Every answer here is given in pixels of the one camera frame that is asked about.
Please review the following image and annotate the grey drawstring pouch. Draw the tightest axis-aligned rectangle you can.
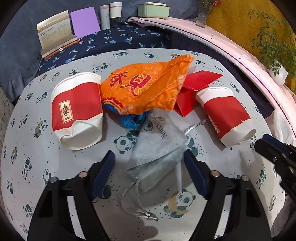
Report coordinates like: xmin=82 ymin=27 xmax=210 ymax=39
xmin=121 ymin=109 xmax=208 ymax=221

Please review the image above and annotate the grey panda print tablecloth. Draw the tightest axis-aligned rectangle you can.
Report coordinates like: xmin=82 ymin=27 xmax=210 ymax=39
xmin=0 ymin=47 xmax=287 ymax=241

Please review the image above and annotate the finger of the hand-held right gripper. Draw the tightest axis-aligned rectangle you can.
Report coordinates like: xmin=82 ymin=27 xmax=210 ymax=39
xmin=262 ymin=134 xmax=296 ymax=151
xmin=254 ymin=138 xmax=287 ymax=165

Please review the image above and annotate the glass vase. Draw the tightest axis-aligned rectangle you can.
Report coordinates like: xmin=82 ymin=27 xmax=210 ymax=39
xmin=195 ymin=4 xmax=213 ymax=28

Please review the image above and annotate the light green tissue box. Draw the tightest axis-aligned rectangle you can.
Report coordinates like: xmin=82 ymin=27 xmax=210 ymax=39
xmin=137 ymin=2 xmax=171 ymax=19

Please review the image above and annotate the red paper envelope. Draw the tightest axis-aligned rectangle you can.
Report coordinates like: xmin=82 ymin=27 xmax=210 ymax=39
xmin=173 ymin=70 xmax=224 ymax=117

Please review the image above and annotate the purple notebook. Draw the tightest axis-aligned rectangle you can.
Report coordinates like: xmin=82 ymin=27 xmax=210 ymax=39
xmin=70 ymin=7 xmax=101 ymax=39

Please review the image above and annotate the navy printed cloth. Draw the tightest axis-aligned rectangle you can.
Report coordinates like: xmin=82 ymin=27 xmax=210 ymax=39
xmin=36 ymin=22 xmax=176 ymax=75

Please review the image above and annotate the blue grey blanket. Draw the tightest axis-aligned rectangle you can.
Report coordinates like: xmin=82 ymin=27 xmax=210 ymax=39
xmin=0 ymin=0 xmax=202 ymax=100

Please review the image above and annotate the blue plastic wrapper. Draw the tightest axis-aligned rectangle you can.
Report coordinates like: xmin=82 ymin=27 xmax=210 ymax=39
xmin=120 ymin=111 xmax=148 ymax=129

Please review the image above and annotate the orange plastic bag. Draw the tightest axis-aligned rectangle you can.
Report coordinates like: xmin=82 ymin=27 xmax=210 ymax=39
xmin=101 ymin=54 xmax=195 ymax=115

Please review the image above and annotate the green leafy plant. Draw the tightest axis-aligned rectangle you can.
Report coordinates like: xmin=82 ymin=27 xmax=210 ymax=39
xmin=247 ymin=9 xmax=290 ymax=76

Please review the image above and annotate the white capped jar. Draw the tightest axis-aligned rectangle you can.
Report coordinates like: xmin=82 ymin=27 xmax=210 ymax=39
xmin=109 ymin=1 xmax=123 ymax=26

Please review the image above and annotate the white plant pot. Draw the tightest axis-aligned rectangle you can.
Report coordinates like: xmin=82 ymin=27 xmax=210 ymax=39
xmin=268 ymin=60 xmax=288 ymax=85

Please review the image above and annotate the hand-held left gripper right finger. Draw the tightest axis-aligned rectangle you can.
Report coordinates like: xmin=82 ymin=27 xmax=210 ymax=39
xmin=184 ymin=149 xmax=272 ymax=241

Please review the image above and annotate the desk calendar on stand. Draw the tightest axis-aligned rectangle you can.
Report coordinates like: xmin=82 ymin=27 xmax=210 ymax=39
xmin=36 ymin=10 xmax=80 ymax=60

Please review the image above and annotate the dented red white paper cup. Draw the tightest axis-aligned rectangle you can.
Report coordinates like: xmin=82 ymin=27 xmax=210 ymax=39
xmin=51 ymin=72 xmax=103 ymax=150

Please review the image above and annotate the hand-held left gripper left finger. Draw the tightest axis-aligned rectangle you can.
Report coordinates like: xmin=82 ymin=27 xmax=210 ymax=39
xmin=27 ymin=151 xmax=115 ymax=241

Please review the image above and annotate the pink speckled cloth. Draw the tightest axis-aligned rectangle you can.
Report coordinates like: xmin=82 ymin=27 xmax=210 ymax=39
xmin=128 ymin=16 xmax=296 ymax=122

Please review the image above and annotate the bin with white liner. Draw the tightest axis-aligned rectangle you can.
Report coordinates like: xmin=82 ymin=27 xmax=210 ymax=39
xmin=265 ymin=109 xmax=296 ymax=149

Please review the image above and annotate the tall white bottle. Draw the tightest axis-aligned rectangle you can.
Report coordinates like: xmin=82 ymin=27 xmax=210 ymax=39
xmin=100 ymin=4 xmax=111 ymax=30

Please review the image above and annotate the yellow cloth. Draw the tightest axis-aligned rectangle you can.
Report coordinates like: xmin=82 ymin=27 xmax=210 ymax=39
xmin=205 ymin=0 xmax=296 ymax=94

